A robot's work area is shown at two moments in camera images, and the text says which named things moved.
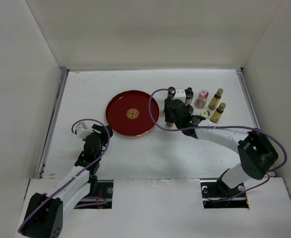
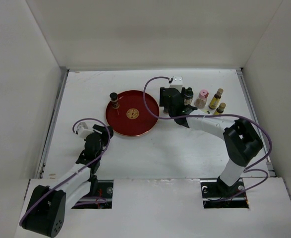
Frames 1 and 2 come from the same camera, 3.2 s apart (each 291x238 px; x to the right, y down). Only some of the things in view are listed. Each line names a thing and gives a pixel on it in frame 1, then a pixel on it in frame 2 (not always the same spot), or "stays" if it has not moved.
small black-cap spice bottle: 170,125 to 114,98
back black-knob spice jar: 189,95 stays
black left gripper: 103,134 stays
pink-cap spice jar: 200,102 stays
